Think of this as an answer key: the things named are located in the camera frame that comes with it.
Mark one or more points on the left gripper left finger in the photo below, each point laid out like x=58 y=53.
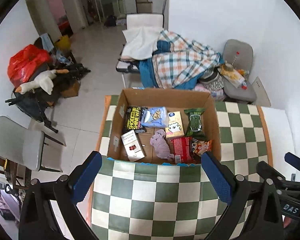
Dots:
x=37 y=218

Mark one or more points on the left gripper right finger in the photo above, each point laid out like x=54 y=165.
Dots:
x=264 y=220

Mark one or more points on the orange snack pack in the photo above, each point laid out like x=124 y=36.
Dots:
x=199 y=147

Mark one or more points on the red wipes pack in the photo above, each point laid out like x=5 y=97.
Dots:
x=181 y=148

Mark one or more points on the green wipes pack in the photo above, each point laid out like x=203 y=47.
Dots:
x=195 y=125

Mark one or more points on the white tissue pack red logo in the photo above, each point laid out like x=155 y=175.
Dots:
x=132 y=146

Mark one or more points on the yellow bear tissue pack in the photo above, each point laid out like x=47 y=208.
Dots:
x=175 y=126

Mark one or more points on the lilac cloth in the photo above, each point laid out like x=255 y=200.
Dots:
x=160 y=145

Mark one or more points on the black shoe shine wipes pack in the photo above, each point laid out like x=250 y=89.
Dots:
x=133 y=119

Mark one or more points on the light blue tissue pack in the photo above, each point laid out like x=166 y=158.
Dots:
x=155 y=117

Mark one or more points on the grey chair at left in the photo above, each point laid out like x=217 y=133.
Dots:
x=24 y=146

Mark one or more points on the green white checkered tablecloth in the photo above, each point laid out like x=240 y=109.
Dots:
x=150 y=201

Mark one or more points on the black tripod pile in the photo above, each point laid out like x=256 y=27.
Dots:
x=35 y=102

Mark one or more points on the small brown cardboard box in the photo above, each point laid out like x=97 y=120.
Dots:
x=71 y=90

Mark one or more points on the floral pink cloth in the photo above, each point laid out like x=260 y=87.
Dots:
x=217 y=95

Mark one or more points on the white goose plush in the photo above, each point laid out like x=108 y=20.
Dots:
x=44 y=81

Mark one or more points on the yellow snack bag on chair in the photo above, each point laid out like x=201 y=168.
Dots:
x=233 y=76

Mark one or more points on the striped black white cushion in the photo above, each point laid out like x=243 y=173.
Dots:
x=212 y=81

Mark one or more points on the red plastic bag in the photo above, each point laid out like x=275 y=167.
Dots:
x=25 y=63

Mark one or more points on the grey padded chair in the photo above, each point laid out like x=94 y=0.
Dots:
x=240 y=55

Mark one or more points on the blue blanket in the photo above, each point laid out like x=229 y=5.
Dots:
x=146 y=72

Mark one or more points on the plaid blanket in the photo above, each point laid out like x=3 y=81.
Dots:
x=181 y=62

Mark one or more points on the white cloth on bed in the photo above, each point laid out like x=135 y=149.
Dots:
x=140 y=43

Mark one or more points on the folding bed frame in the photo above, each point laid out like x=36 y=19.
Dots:
x=126 y=68

